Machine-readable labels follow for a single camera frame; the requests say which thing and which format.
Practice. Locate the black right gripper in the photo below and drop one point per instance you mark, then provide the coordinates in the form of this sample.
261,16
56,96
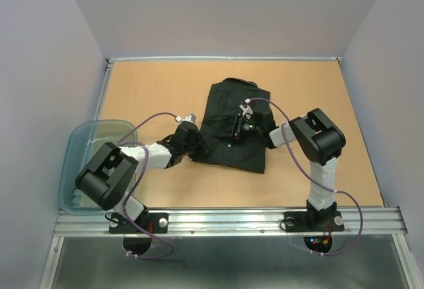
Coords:
236,130

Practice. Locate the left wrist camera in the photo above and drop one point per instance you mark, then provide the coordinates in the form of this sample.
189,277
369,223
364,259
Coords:
190,118

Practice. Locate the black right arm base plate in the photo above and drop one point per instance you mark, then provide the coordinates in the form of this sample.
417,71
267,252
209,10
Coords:
306,222

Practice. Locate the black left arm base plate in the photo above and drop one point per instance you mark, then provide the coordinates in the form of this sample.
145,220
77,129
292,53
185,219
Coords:
156,223

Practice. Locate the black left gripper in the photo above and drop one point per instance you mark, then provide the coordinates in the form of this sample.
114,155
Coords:
202,150

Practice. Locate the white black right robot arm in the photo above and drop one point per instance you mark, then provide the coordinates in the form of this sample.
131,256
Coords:
321,142

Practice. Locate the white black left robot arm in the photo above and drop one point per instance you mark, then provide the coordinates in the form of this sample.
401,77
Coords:
105,179

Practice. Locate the black pinstriped long sleeve shirt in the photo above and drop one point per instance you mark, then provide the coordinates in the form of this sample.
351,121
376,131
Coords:
222,104

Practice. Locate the aluminium front mounting rail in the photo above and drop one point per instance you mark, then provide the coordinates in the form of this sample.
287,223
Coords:
227,222

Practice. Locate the clear teal plastic bin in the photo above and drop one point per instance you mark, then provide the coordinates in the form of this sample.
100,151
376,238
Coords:
83,143

